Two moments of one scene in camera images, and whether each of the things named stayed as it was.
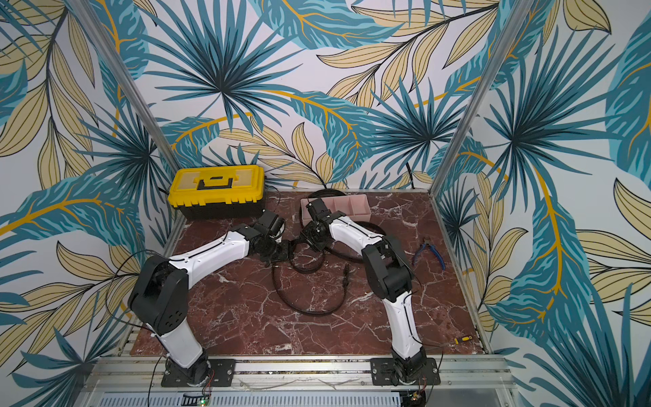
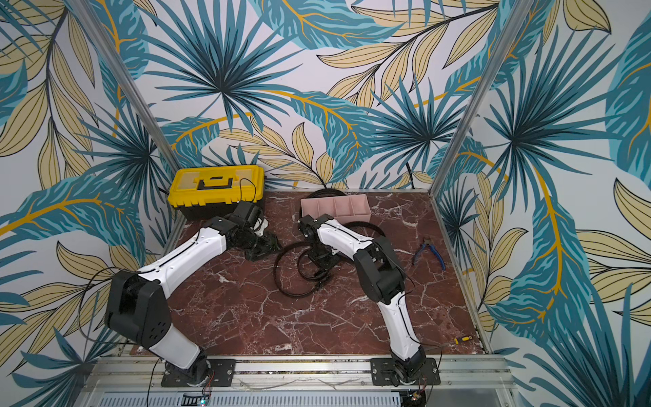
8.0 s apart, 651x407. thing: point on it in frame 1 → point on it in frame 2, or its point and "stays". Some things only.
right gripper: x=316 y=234 → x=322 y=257
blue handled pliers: x=426 y=242 stays
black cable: x=326 y=310 → x=312 y=279
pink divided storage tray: x=357 y=207 stays
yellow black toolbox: x=218 y=192 stays
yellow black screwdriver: x=465 y=338 stays
